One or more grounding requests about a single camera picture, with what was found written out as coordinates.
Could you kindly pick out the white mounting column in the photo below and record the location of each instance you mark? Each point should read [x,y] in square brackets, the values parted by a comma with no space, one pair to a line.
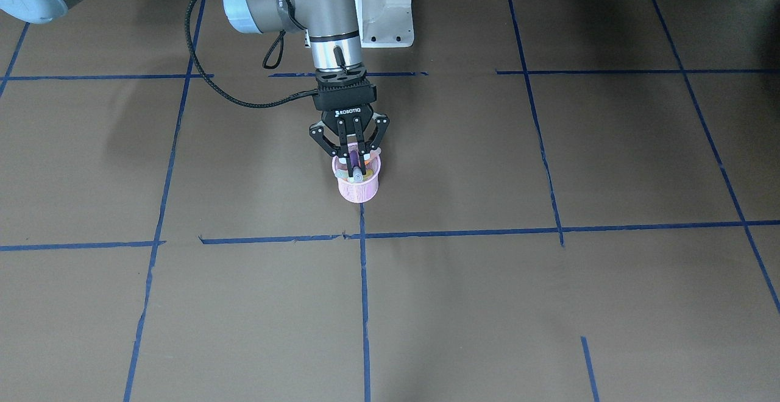
[385,23]

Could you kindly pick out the orange highlighter pen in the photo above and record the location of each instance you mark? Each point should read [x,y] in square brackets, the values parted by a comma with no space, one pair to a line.
[372,161]

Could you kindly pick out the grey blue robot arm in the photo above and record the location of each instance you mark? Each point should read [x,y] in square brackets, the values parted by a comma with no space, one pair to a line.
[331,26]

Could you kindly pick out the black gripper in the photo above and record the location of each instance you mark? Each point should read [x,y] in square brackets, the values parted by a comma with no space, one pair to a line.
[348,118]

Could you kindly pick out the pink mesh pen holder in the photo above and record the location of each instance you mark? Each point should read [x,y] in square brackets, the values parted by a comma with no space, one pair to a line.
[356,192]

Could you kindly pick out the purple highlighter pen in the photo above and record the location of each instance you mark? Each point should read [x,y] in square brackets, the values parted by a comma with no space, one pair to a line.
[354,164]

